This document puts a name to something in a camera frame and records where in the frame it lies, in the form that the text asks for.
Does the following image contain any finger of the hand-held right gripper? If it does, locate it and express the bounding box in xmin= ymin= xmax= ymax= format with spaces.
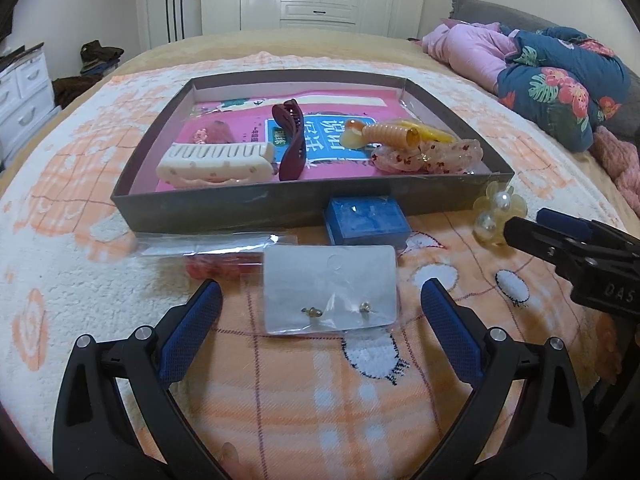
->
xmin=537 ymin=208 xmax=640 ymax=256
xmin=502 ymin=216 xmax=596 ymax=281

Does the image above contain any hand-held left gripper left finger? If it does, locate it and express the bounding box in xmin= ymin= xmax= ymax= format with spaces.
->
xmin=52 ymin=279 xmax=223 ymax=480

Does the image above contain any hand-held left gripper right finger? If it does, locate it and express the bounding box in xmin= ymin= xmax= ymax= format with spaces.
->
xmin=415 ymin=278 xmax=588 ymax=480

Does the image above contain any pearl flower hair clip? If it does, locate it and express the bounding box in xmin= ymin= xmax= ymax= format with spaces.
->
xmin=472 ymin=183 xmax=528 ymax=247

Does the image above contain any pink speckled hair clip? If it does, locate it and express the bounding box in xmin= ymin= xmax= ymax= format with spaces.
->
xmin=372 ymin=137 xmax=485 ymax=175

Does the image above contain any grey cardboard box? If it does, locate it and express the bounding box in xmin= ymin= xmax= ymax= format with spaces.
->
xmin=110 ymin=70 xmax=516 ymax=248

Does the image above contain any white earring card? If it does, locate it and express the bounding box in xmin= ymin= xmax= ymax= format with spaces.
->
xmin=262 ymin=245 xmax=398 ymax=336

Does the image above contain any yellow hair clip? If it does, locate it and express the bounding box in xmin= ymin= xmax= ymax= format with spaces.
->
xmin=395 ymin=119 xmax=457 ymax=143

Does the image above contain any amber ribbed hair clip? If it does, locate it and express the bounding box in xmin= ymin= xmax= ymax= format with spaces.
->
xmin=367 ymin=121 xmax=423 ymax=152

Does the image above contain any white hair claw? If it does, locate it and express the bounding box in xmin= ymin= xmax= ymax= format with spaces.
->
xmin=156 ymin=141 xmax=276 ymax=188

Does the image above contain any pink flower hair tie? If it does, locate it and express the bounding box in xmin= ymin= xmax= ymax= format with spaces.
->
xmin=192 ymin=120 xmax=236 ymax=146

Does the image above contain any maroon hair claw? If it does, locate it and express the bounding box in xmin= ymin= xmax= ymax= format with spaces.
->
xmin=271 ymin=101 xmax=307 ymax=181

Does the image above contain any cream small hair claw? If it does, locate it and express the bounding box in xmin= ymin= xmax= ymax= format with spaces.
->
xmin=340 ymin=119 xmax=372 ymax=150

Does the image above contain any clear bag with red beads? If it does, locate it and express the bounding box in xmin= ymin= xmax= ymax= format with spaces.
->
xmin=137 ymin=230 xmax=281 ymax=281

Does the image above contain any pink knit blanket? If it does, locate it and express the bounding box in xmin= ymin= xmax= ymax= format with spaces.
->
xmin=592 ymin=125 xmax=640 ymax=206

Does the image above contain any floral blue quilt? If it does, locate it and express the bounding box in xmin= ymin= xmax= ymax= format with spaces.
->
xmin=497 ymin=27 xmax=632 ymax=153

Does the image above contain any small blue box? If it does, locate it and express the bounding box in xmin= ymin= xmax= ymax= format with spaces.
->
xmin=325 ymin=196 xmax=413 ymax=247

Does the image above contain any pink cloth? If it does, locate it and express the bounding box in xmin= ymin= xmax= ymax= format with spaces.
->
xmin=421 ymin=19 xmax=521 ymax=96

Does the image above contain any pink book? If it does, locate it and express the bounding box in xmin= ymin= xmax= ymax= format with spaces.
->
xmin=156 ymin=95 xmax=408 ymax=193

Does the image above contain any bed with tan sheet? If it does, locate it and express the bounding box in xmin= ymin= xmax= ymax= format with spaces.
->
xmin=0 ymin=32 xmax=640 ymax=480

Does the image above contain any white drawer cabinet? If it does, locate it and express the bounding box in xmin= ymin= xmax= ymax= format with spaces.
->
xmin=0 ymin=47 xmax=56 ymax=146

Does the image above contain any dark clothes pile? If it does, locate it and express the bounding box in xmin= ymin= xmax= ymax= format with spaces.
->
xmin=52 ymin=40 xmax=125 ymax=108

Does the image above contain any white door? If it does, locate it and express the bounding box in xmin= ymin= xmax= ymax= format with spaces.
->
xmin=135 ymin=0 xmax=203 ymax=51

